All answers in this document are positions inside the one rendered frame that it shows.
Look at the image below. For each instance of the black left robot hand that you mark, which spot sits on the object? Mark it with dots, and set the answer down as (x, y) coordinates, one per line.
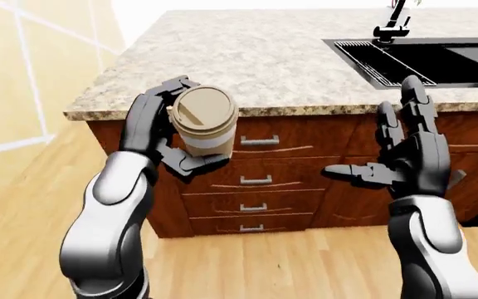
(139, 124)

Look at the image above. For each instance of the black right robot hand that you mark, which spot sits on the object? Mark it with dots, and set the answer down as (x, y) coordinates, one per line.
(423, 155)

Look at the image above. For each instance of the tan paper coffee cup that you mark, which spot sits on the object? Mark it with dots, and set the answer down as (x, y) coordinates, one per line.
(206, 121)

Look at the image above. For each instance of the wooden cabinet door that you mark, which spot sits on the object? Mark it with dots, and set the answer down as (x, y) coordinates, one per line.
(477, 183)

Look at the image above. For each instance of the black kitchen sink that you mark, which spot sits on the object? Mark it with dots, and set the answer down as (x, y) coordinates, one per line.
(425, 59)

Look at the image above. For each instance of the granite top kitchen island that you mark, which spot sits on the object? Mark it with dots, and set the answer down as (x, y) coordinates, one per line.
(264, 93)

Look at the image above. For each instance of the black sink faucet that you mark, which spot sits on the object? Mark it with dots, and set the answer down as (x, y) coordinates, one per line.
(392, 26)

